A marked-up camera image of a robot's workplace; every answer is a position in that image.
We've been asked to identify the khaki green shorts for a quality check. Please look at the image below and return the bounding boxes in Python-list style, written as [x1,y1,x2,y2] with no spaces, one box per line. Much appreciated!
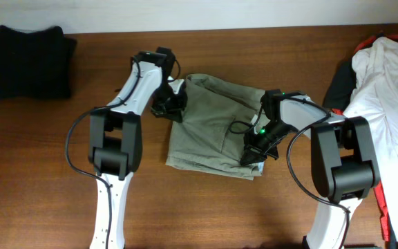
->
[166,73,265,180]

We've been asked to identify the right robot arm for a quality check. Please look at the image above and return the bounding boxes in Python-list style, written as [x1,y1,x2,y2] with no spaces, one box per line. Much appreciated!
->
[239,89,380,248]

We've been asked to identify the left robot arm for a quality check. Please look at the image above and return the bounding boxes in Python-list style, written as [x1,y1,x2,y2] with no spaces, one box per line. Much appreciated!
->
[88,47,187,248]

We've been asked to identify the dark green garment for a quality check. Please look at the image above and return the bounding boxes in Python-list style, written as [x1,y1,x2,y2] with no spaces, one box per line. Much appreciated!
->
[323,59,357,111]

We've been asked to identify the folded black garment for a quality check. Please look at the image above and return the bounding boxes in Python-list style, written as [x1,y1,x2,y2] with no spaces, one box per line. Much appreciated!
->
[0,25,77,100]

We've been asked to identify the white garment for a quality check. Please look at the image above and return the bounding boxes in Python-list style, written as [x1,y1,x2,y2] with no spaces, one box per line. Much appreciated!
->
[343,37,398,240]

